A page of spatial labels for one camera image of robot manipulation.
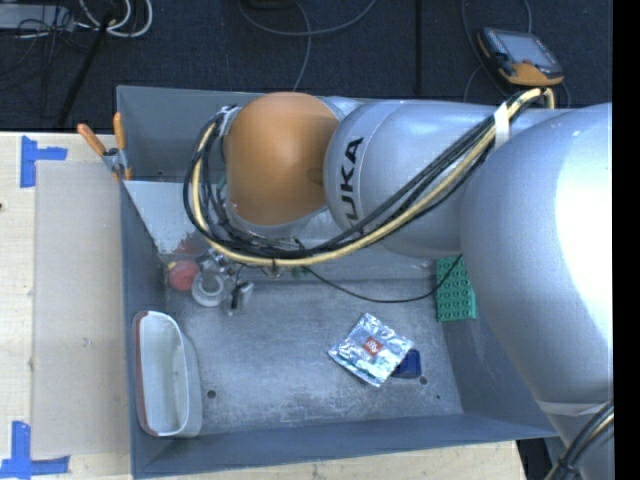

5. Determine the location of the pale flat board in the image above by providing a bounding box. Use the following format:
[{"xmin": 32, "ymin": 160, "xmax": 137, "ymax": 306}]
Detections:
[{"xmin": 29, "ymin": 160, "xmax": 132, "ymax": 460}]

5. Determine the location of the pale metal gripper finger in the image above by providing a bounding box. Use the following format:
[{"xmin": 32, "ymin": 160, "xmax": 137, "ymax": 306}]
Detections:
[
  {"xmin": 228, "ymin": 279, "xmax": 256, "ymax": 317},
  {"xmin": 199, "ymin": 248, "xmax": 229, "ymax": 275}
]

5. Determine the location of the dark blue small thing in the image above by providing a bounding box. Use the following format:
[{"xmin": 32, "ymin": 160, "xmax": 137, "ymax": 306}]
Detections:
[{"xmin": 390, "ymin": 348, "xmax": 423, "ymax": 380}]

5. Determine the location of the grey metal bin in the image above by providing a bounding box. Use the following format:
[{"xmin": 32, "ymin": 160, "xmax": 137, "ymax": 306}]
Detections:
[{"xmin": 115, "ymin": 85, "xmax": 559, "ymax": 480}]

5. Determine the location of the white and red-brown tub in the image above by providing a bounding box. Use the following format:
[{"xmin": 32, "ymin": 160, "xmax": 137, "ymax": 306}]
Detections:
[{"xmin": 131, "ymin": 310, "xmax": 204, "ymax": 439}]

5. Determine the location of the green studded flat block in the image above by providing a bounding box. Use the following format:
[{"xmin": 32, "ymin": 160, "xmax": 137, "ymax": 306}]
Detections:
[{"xmin": 434, "ymin": 254, "xmax": 479, "ymax": 323}]

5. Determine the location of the clear glass cup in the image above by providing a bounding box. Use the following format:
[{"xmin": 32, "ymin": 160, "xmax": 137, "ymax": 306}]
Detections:
[{"xmin": 191, "ymin": 269, "xmax": 227, "ymax": 309}]

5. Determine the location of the red ball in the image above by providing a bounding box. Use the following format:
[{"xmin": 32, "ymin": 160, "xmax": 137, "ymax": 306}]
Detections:
[{"xmin": 167, "ymin": 259, "xmax": 201, "ymax": 292}]

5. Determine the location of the silver foil packet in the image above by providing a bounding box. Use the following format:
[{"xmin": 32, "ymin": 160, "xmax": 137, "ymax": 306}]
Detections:
[{"xmin": 327, "ymin": 312, "xmax": 416, "ymax": 388}]

